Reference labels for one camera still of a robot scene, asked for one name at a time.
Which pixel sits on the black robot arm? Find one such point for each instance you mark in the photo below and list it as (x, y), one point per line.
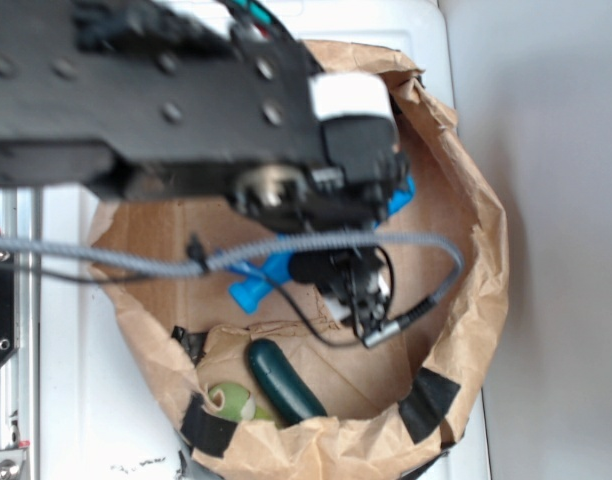
(137, 102)

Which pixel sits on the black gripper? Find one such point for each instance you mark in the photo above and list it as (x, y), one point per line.
(365, 165)

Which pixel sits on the black tape strip left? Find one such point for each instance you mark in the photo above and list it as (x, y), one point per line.
(204, 431)

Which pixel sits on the aluminium extrusion rail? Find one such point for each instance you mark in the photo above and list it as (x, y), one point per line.
(19, 390)

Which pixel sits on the brown paper bag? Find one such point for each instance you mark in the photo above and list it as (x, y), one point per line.
(449, 247)

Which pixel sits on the light green toy vegetable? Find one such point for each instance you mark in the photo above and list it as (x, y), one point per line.
(234, 402)

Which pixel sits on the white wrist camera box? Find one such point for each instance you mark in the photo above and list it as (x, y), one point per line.
(336, 95)

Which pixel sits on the dark green toy cucumber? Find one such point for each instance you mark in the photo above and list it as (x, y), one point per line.
(280, 382)

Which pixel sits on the black tape strip right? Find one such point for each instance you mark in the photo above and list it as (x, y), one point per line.
(427, 403)

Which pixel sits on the black tape strip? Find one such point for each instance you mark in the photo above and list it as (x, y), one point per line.
(427, 403)
(204, 431)

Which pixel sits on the blue plastic bottle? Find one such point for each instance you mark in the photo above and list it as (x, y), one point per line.
(254, 287)

